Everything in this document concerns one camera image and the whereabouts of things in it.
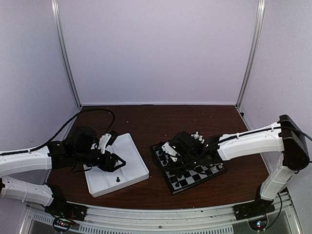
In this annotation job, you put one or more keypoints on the front aluminium rail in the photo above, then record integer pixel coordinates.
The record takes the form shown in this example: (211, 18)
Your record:
(210, 220)

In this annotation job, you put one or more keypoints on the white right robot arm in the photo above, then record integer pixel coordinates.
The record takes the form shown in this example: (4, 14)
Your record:
(283, 139)

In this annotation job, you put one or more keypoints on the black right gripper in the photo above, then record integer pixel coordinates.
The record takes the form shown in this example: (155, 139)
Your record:
(179, 171)

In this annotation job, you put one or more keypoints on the white rook far corner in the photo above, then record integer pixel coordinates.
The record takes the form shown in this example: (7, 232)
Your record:
(196, 135)

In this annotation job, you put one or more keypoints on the circuit board with leds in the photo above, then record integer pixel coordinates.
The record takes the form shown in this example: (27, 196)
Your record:
(61, 224)
(258, 224)

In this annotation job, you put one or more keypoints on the left circuit board with LEDs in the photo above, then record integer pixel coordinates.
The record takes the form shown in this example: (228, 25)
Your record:
(61, 224)

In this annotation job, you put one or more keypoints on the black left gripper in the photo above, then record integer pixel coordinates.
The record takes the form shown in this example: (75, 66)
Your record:
(108, 165)

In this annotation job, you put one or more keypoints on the right aluminium frame post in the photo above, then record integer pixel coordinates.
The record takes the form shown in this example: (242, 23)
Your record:
(260, 14)

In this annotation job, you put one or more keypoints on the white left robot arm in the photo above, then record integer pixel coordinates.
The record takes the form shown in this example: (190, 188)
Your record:
(15, 181)

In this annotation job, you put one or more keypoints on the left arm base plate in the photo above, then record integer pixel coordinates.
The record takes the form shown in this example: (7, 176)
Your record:
(68, 210)

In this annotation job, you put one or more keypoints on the right circuit board with LEDs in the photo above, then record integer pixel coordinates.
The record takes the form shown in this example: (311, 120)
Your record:
(258, 224)

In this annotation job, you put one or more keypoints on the aluminium frame post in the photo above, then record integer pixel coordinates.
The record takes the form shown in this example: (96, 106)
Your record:
(64, 54)
(260, 14)

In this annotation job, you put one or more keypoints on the left aluminium frame post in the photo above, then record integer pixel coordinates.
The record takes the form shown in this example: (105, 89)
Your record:
(64, 54)

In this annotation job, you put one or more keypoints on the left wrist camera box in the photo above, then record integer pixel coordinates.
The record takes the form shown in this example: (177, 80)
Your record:
(107, 140)

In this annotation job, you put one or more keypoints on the black and grey chessboard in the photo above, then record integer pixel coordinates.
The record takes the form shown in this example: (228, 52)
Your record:
(189, 178)

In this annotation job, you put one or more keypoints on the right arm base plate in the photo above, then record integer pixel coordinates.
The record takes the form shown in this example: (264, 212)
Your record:
(251, 210)

